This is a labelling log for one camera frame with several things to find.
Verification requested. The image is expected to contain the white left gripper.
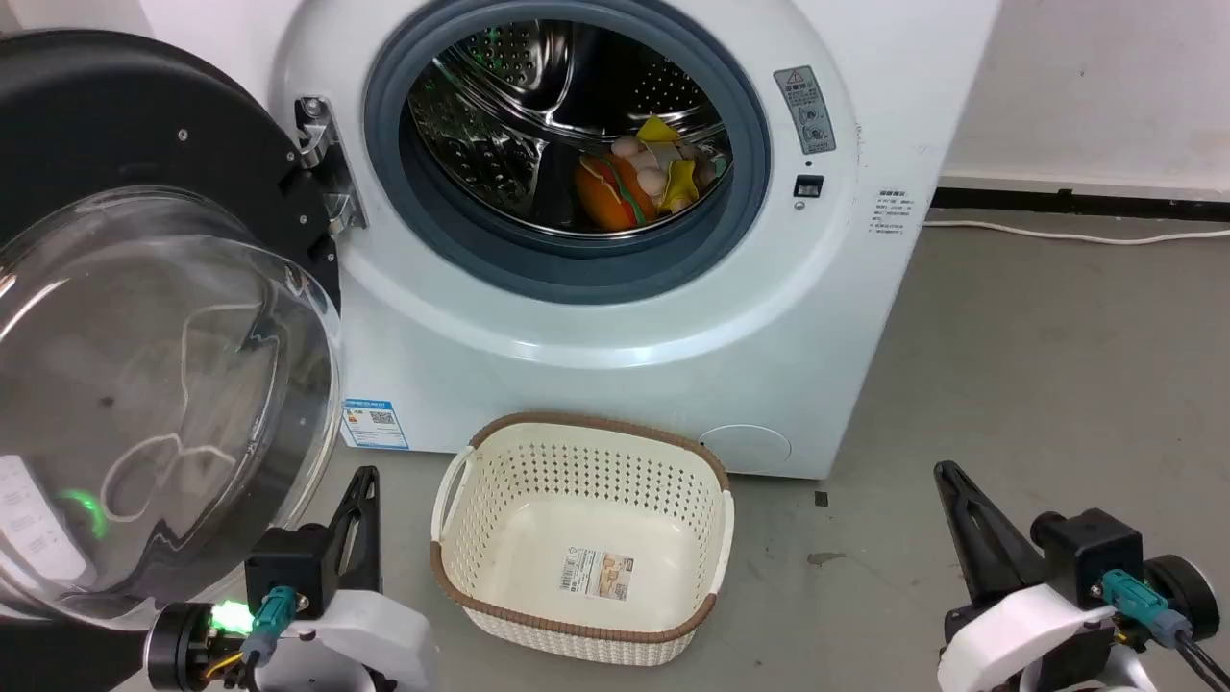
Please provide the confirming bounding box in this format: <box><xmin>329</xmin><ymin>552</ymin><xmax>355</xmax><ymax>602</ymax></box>
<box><xmin>264</xmin><ymin>466</ymin><xmax>442</xmax><ymax>692</ymax></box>

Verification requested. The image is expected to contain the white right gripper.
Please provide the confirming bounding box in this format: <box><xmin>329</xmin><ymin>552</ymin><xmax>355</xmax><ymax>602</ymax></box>
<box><xmin>934</xmin><ymin>460</ymin><xmax>1119</xmax><ymax>692</ymax></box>

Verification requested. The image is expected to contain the black washer door glass bowl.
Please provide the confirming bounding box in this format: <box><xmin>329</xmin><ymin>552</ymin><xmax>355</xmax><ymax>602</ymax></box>
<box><xmin>0</xmin><ymin>29</ymin><xmax>344</xmax><ymax>692</ymax></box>

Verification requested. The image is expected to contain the white front-load washing machine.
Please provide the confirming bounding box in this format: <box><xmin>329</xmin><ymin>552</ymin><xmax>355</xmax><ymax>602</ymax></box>
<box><xmin>139</xmin><ymin>0</ymin><xmax>1002</xmax><ymax>481</ymax></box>

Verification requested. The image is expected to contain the metal door hinge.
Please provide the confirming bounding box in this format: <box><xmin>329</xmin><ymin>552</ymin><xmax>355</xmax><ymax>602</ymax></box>
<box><xmin>293</xmin><ymin>95</ymin><xmax>369</xmax><ymax>237</ymax></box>

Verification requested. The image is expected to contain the blue energy label sticker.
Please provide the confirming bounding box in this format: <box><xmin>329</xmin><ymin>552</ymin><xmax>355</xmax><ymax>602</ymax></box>
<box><xmin>341</xmin><ymin>399</ymin><xmax>411</xmax><ymax>452</ymax></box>

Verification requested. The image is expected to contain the cream plastic laundry basket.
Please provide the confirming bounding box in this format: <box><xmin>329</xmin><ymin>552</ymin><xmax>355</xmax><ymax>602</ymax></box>
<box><xmin>430</xmin><ymin>411</ymin><xmax>737</xmax><ymax>668</ymax></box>

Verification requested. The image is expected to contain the paper product label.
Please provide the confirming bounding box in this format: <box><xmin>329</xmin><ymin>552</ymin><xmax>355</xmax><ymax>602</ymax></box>
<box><xmin>560</xmin><ymin>547</ymin><xmax>636</xmax><ymax>604</ymax></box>

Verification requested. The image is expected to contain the round white filter cover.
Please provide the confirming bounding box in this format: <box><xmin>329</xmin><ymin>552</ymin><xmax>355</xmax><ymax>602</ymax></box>
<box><xmin>699</xmin><ymin>424</ymin><xmax>794</xmax><ymax>476</ymax></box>

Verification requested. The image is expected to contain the small white text label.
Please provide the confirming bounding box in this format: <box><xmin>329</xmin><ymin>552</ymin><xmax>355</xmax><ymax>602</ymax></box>
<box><xmin>870</xmin><ymin>187</ymin><xmax>913</xmax><ymax>239</ymax></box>

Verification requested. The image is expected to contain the black baseboard strip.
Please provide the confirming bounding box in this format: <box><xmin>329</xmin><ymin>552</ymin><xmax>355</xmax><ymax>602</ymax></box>
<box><xmin>930</xmin><ymin>185</ymin><xmax>1230</xmax><ymax>225</ymax></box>

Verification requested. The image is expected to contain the plush hamburger toy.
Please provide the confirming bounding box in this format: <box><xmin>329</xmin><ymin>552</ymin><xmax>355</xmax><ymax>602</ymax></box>
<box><xmin>575</xmin><ymin>154</ymin><xmax>660</xmax><ymax>233</ymax></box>

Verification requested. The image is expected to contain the stainless steel washer drum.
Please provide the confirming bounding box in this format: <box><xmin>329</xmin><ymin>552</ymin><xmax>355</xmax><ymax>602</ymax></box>
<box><xmin>407</xmin><ymin>18</ymin><xmax>737</xmax><ymax>237</ymax></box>

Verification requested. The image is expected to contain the grey warning sticker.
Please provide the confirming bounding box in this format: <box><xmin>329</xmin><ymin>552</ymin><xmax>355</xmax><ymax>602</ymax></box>
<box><xmin>774</xmin><ymin>65</ymin><xmax>838</xmax><ymax>156</ymax></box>

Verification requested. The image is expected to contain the yellow and beige plush doll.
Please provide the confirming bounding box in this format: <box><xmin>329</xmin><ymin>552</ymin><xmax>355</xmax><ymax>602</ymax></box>
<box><xmin>612</xmin><ymin>115</ymin><xmax>732</xmax><ymax>215</ymax></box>

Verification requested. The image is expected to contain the teal plug left camera cable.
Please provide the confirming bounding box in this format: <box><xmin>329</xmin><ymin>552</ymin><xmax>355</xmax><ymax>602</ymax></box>
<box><xmin>238</xmin><ymin>585</ymin><xmax>301</xmax><ymax>674</ymax></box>

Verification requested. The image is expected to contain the teal plug camera cable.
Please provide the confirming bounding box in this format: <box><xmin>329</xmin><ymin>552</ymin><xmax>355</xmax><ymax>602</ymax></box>
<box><xmin>238</xmin><ymin>585</ymin><xmax>301</xmax><ymax>674</ymax></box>
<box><xmin>1101</xmin><ymin>568</ymin><xmax>1230</xmax><ymax>692</ymax></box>

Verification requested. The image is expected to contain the teal plug right camera cable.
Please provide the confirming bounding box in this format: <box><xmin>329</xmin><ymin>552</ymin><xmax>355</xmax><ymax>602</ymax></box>
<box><xmin>1101</xmin><ymin>568</ymin><xmax>1230</xmax><ymax>692</ymax></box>

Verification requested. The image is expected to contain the white power cable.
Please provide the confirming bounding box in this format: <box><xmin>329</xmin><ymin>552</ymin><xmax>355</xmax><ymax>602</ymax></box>
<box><xmin>924</xmin><ymin>219</ymin><xmax>1230</xmax><ymax>247</ymax></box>

